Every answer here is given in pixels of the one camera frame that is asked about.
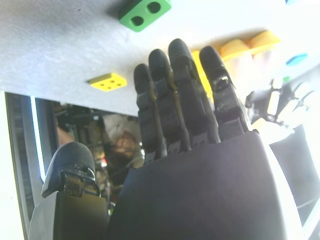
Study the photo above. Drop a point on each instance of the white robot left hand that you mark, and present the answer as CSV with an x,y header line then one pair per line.
x,y
200,187

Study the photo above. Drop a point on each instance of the yellow egg carton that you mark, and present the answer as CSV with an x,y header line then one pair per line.
x,y
263,40

